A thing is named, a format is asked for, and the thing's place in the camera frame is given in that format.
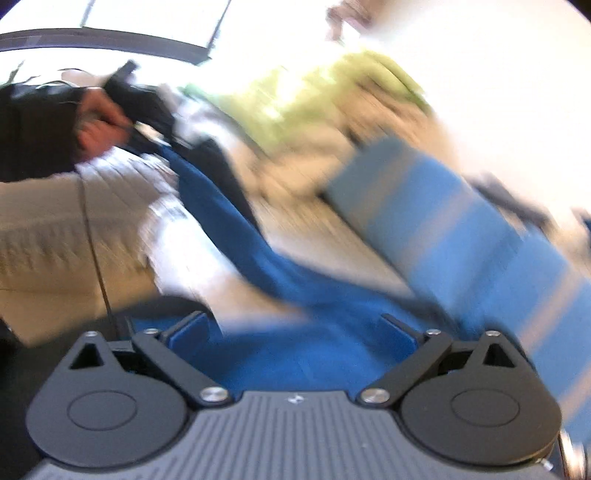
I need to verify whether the navy fleece garment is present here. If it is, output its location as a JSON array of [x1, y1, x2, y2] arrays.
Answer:
[[0, 295, 218, 480]]

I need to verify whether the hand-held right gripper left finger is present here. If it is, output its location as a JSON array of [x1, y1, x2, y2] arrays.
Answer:
[[69, 311, 230, 408]]

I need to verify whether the window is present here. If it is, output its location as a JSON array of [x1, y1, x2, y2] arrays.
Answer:
[[0, 0, 234, 63]]

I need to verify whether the green plush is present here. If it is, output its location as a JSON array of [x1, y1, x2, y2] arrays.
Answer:
[[203, 51, 430, 148]]

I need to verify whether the thin black cable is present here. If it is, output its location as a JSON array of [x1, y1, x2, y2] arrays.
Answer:
[[79, 174, 117, 344]]

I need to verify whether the blue grey-striped cushion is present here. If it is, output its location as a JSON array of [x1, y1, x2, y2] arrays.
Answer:
[[406, 222, 591, 444], [323, 138, 532, 301]]

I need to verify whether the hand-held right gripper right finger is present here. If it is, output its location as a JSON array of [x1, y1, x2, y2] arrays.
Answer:
[[360, 315, 525, 409]]

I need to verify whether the person's left hand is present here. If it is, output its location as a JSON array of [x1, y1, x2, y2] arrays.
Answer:
[[75, 87, 133, 163]]

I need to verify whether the bright blue fleece cloth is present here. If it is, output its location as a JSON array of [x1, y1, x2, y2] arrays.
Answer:
[[131, 143, 469, 395]]

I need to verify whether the beige knitted blanket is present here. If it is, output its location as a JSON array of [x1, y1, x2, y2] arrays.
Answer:
[[231, 106, 398, 204]]

